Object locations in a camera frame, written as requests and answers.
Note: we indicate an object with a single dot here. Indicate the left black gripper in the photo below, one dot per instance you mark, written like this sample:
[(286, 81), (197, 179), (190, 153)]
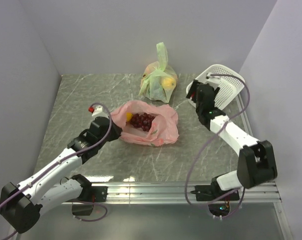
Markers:
[(117, 132)]

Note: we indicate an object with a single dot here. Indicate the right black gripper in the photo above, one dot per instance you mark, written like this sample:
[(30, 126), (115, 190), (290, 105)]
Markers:
[(193, 88)]

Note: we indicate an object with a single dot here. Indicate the dark red grape bunch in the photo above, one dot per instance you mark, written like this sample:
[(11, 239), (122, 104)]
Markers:
[(142, 121)]

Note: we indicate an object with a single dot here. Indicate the pink plastic bag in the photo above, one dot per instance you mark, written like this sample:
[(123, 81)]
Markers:
[(163, 128)]

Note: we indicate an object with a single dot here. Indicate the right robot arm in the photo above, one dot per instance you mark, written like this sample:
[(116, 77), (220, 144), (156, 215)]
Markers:
[(256, 163)]

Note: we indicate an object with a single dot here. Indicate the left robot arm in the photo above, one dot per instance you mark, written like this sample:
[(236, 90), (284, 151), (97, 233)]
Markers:
[(23, 204)]

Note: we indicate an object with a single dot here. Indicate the yellow fruit in green bag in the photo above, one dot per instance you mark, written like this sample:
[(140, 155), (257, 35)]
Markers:
[(168, 83)]

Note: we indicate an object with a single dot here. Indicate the yellow fruit in pink bag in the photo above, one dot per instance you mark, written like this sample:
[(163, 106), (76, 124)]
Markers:
[(129, 116)]

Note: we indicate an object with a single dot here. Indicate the green plastic bag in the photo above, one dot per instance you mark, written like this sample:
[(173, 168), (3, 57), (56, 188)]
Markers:
[(150, 87)]

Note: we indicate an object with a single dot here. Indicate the orange fruit in green bag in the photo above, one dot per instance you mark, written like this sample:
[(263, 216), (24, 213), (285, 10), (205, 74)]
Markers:
[(150, 68)]

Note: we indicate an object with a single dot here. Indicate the white perforated plastic basket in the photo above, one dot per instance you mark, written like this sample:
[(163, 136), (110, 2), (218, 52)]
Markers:
[(229, 87)]

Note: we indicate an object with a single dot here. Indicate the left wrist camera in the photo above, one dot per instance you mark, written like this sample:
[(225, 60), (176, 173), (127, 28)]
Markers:
[(96, 110)]

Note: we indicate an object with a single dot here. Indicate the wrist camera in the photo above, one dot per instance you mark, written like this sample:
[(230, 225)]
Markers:
[(96, 110), (211, 75)]

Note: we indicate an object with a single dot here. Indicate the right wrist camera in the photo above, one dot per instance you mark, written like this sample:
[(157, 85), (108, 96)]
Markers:
[(211, 75)]

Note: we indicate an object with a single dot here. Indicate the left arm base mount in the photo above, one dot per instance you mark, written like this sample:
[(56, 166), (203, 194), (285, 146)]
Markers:
[(95, 193)]

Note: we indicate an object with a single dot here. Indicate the aluminium front rail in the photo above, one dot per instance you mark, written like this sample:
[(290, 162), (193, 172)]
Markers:
[(143, 193)]

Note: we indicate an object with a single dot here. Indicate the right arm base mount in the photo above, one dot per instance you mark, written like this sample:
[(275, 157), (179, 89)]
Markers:
[(207, 193)]

